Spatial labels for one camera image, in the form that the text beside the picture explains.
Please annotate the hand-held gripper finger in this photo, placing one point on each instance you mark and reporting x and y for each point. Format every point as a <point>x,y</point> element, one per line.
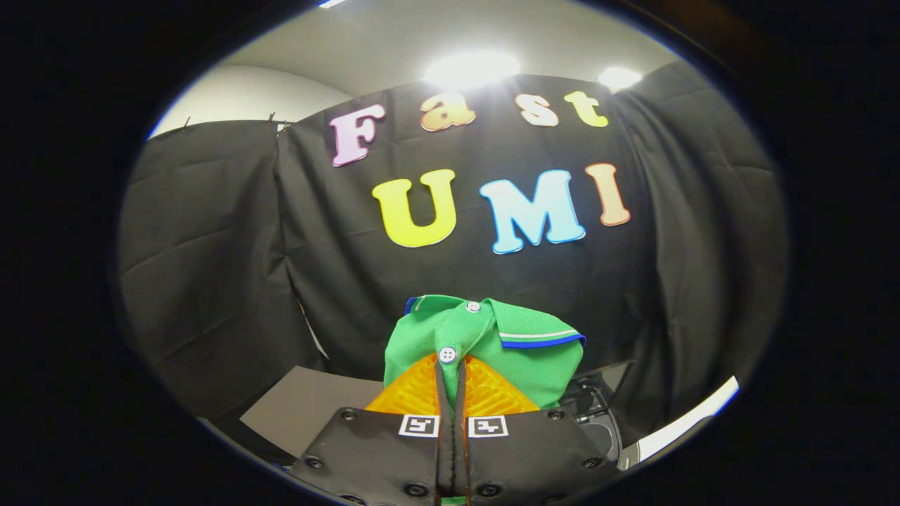
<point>444,457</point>
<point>461,457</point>

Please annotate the green polo shirt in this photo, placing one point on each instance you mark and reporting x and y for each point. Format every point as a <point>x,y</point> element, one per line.
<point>541,369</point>

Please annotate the grey washing machine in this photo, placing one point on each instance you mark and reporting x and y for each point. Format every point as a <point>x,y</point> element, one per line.
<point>598,414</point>

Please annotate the grey cabinet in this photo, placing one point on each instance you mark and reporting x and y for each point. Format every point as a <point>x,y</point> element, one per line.
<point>309,407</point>

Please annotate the white flat panel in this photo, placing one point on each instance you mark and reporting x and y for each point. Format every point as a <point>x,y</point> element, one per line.
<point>675,425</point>

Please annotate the black backdrop cloth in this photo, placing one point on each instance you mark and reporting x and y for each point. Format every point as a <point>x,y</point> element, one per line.
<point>337,267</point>

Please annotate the small ceiling light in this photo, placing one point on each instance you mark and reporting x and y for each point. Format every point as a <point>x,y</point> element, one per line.
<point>619,77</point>

